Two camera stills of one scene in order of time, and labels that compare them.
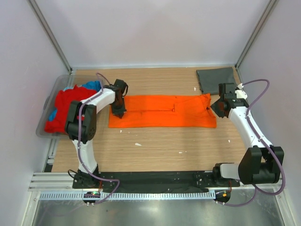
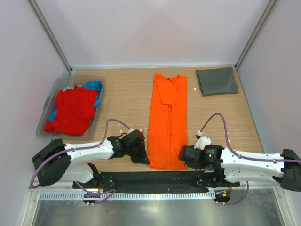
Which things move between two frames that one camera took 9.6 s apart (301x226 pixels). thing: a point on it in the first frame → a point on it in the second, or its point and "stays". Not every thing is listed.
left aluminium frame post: [35, 10] stays
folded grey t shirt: [209, 79] stays
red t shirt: [62, 100] stays
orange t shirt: [171, 111] → [168, 143]
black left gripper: [119, 113] → [142, 158]
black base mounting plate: [152, 181] stays
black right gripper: [215, 107] → [193, 165]
